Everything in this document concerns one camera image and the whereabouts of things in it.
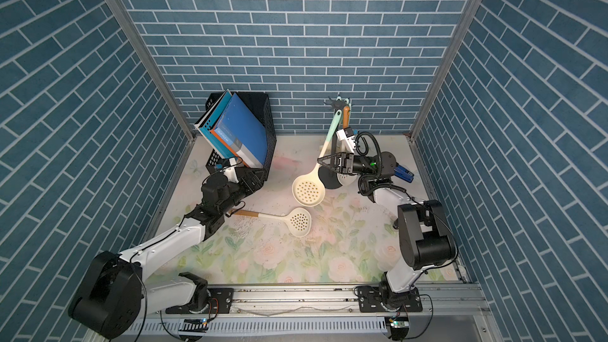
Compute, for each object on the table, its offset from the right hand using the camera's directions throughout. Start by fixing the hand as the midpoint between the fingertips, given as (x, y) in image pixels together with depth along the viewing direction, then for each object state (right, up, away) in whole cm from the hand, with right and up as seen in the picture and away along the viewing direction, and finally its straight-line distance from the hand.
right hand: (323, 169), depth 72 cm
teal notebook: (-42, +14, +13) cm, 46 cm away
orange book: (-36, +7, +19) cm, 41 cm away
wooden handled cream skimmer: (-9, -20, +18) cm, 28 cm away
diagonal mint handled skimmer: (-4, -6, -1) cm, 7 cm away
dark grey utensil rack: (+2, -2, +2) cm, 3 cm away
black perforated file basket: (-28, +26, +33) cm, 51 cm away
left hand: (-20, -3, +11) cm, 23 cm away
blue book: (-35, +15, +33) cm, 51 cm away
